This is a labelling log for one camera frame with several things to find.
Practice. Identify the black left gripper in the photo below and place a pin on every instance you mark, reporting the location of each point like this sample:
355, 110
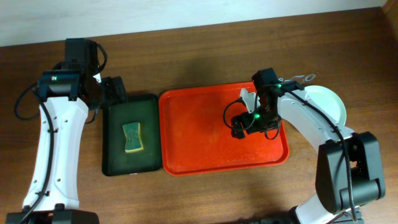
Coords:
116, 90

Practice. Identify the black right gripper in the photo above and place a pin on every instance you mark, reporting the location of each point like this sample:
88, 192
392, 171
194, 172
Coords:
241, 125

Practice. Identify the green yellow sponge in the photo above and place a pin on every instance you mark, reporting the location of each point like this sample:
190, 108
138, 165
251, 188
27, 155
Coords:
132, 132

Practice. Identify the light green plate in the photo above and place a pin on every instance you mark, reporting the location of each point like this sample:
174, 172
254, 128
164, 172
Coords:
329, 101

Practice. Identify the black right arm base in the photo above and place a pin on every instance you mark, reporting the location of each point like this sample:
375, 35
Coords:
341, 219

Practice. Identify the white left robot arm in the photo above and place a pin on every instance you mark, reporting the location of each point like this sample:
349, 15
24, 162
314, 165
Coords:
66, 94

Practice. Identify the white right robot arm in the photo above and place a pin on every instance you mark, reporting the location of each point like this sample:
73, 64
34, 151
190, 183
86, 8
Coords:
349, 167

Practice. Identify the black plastic tray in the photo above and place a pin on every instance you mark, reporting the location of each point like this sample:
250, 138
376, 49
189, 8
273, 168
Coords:
142, 109

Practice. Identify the red plastic tray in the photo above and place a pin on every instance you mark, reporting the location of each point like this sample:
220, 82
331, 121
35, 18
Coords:
195, 139

